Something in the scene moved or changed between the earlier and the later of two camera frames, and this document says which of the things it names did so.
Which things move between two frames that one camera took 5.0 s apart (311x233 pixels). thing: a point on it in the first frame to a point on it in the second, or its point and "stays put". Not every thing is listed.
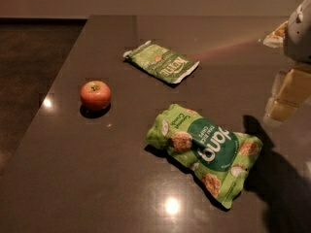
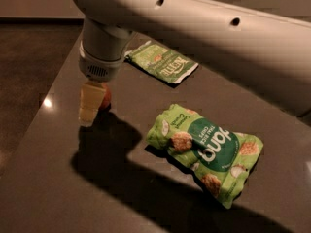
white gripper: [298, 38] to [98, 67]
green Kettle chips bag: [166, 64] stays put
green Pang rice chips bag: [219, 158] stays put
